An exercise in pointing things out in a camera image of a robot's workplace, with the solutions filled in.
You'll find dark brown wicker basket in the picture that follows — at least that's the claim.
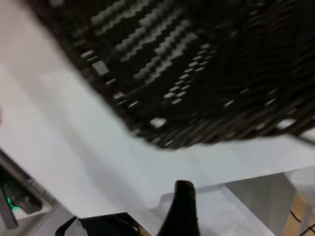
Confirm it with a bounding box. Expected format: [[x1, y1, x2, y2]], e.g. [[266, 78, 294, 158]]
[[23, 0, 315, 150]]

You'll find light wooden frame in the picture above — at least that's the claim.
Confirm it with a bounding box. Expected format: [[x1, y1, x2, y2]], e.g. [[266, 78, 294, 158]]
[[283, 189, 315, 236]]

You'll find black angular device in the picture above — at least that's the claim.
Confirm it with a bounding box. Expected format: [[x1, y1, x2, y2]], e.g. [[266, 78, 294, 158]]
[[55, 212, 142, 236]]

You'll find grey device with green light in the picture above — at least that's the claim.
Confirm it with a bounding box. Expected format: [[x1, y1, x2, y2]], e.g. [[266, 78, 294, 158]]
[[0, 148, 60, 229]]

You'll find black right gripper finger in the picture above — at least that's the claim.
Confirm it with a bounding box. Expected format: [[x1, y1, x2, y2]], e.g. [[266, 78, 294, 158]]
[[157, 180, 200, 236]]

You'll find thin black cable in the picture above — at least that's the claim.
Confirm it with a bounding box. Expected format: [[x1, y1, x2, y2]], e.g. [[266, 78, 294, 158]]
[[289, 209, 315, 236]]

